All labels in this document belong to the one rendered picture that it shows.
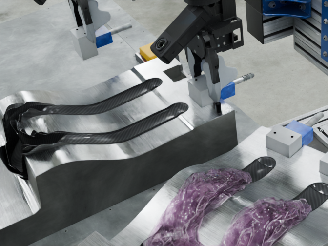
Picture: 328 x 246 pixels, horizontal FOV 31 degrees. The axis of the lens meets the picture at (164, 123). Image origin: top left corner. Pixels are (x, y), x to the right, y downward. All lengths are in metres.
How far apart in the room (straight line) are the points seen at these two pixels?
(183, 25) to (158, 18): 2.37
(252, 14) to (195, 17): 0.60
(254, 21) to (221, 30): 0.57
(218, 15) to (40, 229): 0.48
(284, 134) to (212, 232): 0.25
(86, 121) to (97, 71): 0.35
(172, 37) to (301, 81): 1.75
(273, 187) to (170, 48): 0.29
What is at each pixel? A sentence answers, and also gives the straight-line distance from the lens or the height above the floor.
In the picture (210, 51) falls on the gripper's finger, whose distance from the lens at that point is 1.02.
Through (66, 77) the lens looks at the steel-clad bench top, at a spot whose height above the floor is 0.80.
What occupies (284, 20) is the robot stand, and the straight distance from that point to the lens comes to 1.59.
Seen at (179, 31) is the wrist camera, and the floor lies 1.05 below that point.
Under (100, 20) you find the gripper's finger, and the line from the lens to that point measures 1.25.
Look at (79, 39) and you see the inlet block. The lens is 1.26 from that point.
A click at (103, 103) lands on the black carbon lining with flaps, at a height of 0.88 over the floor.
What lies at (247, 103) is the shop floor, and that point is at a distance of 2.60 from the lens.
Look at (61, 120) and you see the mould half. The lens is 1.09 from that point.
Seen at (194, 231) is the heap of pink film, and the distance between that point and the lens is 0.87.
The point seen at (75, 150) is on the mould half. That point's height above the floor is 0.92.
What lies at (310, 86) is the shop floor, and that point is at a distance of 2.69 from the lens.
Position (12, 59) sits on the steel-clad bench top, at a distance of 1.59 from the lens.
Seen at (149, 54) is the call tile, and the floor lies 0.84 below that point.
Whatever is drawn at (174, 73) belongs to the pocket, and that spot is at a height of 0.87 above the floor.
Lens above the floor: 1.53
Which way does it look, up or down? 37 degrees down
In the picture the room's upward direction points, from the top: 11 degrees counter-clockwise
